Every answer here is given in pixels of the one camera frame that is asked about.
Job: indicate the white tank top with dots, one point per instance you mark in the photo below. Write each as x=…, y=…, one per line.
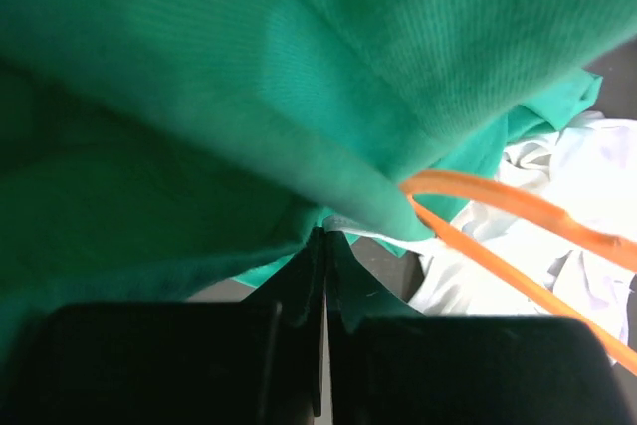
x=588, y=170

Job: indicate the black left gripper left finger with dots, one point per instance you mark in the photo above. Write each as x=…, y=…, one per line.
x=257, y=361

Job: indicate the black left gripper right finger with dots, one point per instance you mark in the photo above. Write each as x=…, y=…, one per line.
x=392, y=365

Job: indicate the green tank top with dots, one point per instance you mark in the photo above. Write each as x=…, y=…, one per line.
x=150, y=148

